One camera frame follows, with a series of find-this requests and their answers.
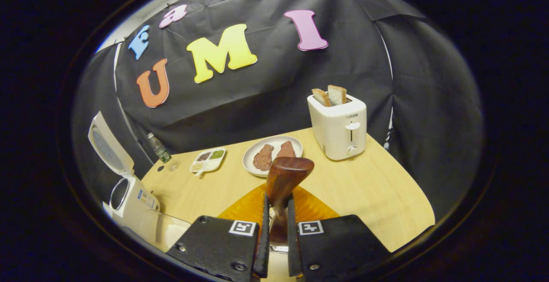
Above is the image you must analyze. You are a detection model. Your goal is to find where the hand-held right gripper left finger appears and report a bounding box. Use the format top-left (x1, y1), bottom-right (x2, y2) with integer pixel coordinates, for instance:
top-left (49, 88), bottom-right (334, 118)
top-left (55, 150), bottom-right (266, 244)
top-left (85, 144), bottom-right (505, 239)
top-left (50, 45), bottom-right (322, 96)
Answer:
top-left (166, 183), bottom-right (271, 282)

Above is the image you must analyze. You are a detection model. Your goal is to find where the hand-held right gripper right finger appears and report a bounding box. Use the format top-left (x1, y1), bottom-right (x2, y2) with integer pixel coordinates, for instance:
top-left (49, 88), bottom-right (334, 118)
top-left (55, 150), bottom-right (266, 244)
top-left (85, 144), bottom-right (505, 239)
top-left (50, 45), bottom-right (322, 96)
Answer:
top-left (287, 186), bottom-right (392, 281)

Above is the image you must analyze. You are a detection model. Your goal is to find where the white rice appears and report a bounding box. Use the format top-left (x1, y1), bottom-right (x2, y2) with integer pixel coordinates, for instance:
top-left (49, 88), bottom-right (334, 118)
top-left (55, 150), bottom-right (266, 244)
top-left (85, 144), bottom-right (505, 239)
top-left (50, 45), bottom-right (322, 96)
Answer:
top-left (164, 223), bottom-right (190, 249)

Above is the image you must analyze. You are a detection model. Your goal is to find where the white rice cooker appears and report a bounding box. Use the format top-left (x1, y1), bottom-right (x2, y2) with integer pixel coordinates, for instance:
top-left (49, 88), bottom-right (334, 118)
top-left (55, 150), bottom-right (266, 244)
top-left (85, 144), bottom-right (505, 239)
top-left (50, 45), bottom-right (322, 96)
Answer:
top-left (88, 111), bottom-right (161, 242)

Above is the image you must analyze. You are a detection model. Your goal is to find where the clear plastic rice box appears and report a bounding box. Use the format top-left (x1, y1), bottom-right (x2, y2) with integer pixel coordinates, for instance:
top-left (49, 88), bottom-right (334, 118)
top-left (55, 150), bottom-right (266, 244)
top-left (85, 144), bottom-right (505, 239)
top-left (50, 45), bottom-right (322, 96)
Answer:
top-left (144, 209), bottom-right (192, 252)

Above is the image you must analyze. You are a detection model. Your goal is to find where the white round plate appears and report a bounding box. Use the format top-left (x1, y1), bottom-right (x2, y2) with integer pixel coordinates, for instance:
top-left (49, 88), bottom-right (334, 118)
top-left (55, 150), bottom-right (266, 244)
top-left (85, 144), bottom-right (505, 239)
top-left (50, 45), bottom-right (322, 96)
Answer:
top-left (242, 135), bottom-right (303, 177)

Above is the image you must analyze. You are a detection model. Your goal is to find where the brown meat piece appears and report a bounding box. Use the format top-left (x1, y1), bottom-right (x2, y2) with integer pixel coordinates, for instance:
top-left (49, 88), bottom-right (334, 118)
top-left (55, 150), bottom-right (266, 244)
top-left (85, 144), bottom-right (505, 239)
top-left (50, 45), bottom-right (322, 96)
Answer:
top-left (253, 144), bottom-right (274, 171)
top-left (277, 141), bottom-right (296, 159)

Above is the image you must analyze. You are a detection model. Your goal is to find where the white divided condiment dish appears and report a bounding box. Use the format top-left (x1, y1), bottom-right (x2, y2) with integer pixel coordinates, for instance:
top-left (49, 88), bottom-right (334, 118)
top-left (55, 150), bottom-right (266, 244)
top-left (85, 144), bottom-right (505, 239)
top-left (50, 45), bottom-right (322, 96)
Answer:
top-left (190, 147), bottom-right (226, 177)

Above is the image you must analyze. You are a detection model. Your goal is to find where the white toaster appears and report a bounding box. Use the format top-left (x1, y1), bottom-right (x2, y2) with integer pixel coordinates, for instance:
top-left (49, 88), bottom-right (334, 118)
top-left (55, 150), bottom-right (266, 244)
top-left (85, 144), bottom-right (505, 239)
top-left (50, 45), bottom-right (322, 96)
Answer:
top-left (307, 93), bottom-right (368, 161)

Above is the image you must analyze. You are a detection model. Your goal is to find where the clear plastic water bottle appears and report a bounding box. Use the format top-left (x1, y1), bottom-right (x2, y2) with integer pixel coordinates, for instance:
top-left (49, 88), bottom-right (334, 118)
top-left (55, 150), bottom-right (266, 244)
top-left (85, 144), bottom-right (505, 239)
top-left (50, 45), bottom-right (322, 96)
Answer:
top-left (147, 133), bottom-right (172, 163)

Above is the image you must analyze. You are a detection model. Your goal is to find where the toasted bread slice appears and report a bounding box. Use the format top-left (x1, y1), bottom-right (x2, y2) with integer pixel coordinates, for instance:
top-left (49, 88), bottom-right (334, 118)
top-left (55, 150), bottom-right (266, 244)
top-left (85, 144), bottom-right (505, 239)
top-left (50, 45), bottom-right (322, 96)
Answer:
top-left (328, 85), bottom-right (347, 105)
top-left (312, 88), bottom-right (332, 107)

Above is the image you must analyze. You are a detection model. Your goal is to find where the black backdrop cloth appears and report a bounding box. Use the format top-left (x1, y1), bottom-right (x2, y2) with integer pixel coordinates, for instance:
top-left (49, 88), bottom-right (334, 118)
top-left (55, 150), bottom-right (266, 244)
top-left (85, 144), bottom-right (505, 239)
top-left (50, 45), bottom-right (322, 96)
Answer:
top-left (71, 0), bottom-right (485, 222)

